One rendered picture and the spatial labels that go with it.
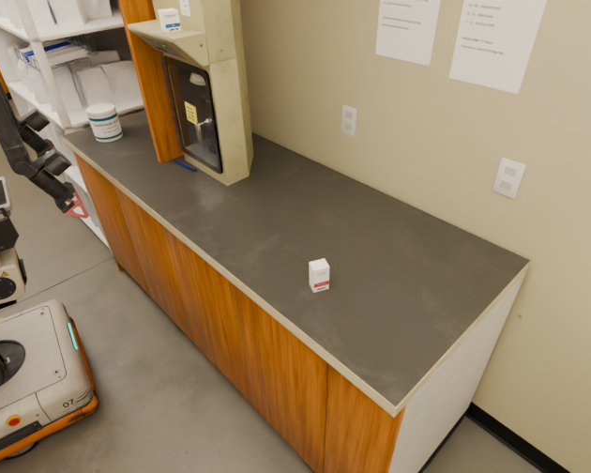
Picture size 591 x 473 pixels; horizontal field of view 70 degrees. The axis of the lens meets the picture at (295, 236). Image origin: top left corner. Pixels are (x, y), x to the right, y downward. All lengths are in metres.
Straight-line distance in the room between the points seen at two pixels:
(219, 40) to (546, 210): 1.15
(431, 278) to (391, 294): 0.15
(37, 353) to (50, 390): 0.23
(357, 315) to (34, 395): 1.42
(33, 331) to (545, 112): 2.22
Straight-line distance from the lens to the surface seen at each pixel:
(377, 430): 1.22
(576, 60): 1.29
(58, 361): 2.17
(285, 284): 1.25
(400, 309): 1.20
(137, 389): 2.29
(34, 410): 2.11
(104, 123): 2.25
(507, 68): 1.35
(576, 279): 1.51
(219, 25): 1.54
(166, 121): 1.93
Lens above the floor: 1.81
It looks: 38 degrees down
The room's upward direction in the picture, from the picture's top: 2 degrees counter-clockwise
